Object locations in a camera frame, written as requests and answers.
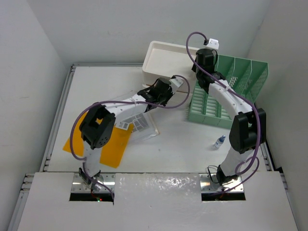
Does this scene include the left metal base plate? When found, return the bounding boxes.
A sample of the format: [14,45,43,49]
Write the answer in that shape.
[71,173,115,193]

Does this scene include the blue-capped small dropper bottle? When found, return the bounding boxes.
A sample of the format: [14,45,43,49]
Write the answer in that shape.
[213,135,226,149]

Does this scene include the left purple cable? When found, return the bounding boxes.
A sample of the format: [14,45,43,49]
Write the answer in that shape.
[71,75,190,200]

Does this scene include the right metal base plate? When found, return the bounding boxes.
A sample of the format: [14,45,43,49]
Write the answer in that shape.
[199,173,244,193]

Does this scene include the purple cable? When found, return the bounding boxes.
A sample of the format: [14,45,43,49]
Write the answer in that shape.
[71,75,190,200]
[186,31,261,194]

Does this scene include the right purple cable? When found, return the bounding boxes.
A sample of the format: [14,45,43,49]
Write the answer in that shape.
[186,31,261,194]

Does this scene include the white foam front panel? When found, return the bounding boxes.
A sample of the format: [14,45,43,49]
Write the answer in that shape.
[18,172,297,231]

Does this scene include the orange plastic folder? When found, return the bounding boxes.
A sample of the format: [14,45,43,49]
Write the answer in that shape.
[73,113,133,168]

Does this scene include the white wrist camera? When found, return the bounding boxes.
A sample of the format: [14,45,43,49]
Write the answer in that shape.
[169,76,183,90]
[204,38,219,50]

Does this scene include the green plastic file organizer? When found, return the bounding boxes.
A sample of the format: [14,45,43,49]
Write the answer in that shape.
[188,55,269,129]

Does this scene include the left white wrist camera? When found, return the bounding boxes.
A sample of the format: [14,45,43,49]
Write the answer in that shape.
[169,76,183,90]

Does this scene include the clear sleeve with documents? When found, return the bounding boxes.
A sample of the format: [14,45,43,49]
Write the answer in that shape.
[115,90,160,142]

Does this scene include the white three-drawer storage box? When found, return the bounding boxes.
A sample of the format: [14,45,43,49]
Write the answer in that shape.
[142,41,196,93]

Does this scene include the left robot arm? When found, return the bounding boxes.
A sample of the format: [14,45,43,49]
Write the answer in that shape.
[79,77,183,184]

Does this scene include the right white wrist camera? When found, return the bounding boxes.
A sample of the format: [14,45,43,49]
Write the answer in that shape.
[204,38,219,50]

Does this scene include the metal base plate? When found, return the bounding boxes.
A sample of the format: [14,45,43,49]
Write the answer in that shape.
[71,173,115,193]
[199,173,244,193]

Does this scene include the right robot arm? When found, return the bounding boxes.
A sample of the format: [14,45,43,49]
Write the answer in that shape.
[192,48,266,185]

